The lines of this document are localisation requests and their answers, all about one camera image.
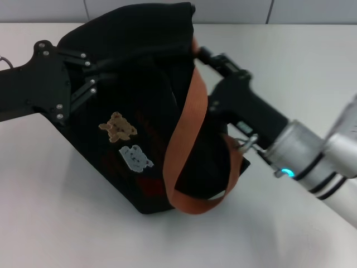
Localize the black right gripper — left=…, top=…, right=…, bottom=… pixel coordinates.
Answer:
left=198, top=46, right=290, bottom=149

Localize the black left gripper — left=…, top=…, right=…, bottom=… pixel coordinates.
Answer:
left=0, top=40, right=118, bottom=126

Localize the black food bag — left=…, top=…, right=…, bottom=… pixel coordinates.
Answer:
left=54, top=2, right=252, bottom=216

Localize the left gripper cable with plug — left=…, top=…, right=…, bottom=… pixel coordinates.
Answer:
left=0, top=55, right=15, bottom=71

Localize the gripper cable with plug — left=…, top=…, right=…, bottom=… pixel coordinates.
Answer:
left=0, top=55, right=15, bottom=71
left=235, top=133, right=283, bottom=179

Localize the right gripper cable with plug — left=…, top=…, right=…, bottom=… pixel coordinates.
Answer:
left=235, top=133, right=283, bottom=179

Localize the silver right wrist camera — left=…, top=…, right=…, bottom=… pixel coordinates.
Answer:
left=323, top=94, right=357, bottom=178

